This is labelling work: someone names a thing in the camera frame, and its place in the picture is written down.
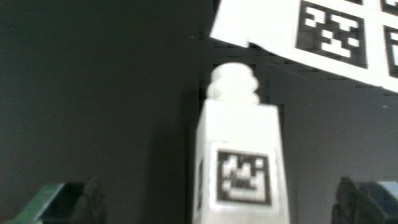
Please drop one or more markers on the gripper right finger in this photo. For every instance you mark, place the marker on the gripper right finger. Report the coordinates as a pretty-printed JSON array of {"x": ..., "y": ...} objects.
[{"x": 366, "y": 202}]

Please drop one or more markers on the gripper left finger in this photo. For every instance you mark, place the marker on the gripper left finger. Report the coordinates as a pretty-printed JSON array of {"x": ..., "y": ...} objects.
[{"x": 67, "y": 203}]

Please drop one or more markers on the white sheet with tags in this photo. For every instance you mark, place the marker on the white sheet with tags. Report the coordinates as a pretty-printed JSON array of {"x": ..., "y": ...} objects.
[{"x": 336, "y": 34}]

